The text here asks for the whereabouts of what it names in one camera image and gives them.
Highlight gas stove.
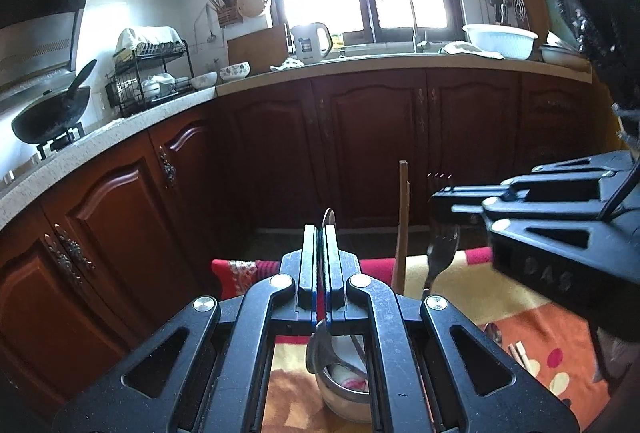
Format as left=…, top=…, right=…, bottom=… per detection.
left=34, top=122, right=86, bottom=160

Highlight dark wooden base cabinets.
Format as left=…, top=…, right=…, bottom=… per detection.
left=0, top=68, right=616, bottom=414

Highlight white steel-rimmed jar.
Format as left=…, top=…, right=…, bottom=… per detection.
left=314, top=335, right=372, bottom=424

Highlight black wok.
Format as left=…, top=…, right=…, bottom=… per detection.
left=11, top=59, right=98, bottom=145

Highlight wooden cutting board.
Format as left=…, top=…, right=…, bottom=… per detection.
left=227, top=24, right=291, bottom=75

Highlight wooden chopstick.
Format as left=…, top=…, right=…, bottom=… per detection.
left=392, top=160, right=412, bottom=295
left=506, top=340, right=533, bottom=371

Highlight wall chopstick holder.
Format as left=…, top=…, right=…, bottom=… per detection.
left=207, top=0, right=244, bottom=28

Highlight speckled kitchen countertop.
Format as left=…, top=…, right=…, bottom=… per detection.
left=0, top=48, right=593, bottom=229

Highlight printed floral blanket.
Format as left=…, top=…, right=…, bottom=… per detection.
left=210, top=247, right=613, bottom=433

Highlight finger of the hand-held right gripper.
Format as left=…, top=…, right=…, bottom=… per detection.
left=531, top=151, right=632, bottom=175
left=430, top=170, right=632, bottom=225

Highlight white electric kettle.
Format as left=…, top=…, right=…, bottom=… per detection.
left=289, top=22, right=333, bottom=65

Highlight metal kitchen faucet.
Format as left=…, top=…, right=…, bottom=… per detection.
left=378, top=0, right=431, bottom=54

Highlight black dish rack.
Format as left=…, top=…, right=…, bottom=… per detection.
left=105, top=40, right=196, bottom=118

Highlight white towel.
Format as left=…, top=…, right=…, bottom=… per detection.
left=117, top=27, right=181, bottom=55

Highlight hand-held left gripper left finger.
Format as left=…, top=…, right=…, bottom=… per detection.
left=52, top=224, right=321, bottom=433

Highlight white plastic basin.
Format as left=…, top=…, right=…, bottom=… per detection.
left=462, top=24, right=540, bottom=60

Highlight round white strainer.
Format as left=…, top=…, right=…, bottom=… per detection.
left=236, top=0, right=272, bottom=18

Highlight enamel bowl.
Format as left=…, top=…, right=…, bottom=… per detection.
left=539, top=44, right=591, bottom=69

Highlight floral ceramic bowl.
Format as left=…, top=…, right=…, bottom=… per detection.
left=220, top=62, right=251, bottom=82

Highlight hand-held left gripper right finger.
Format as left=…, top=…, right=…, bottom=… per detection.
left=320, top=224, right=581, bottom=433

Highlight white dish cloth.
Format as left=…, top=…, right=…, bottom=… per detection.
left=440, top=40, right=506, bottom=60

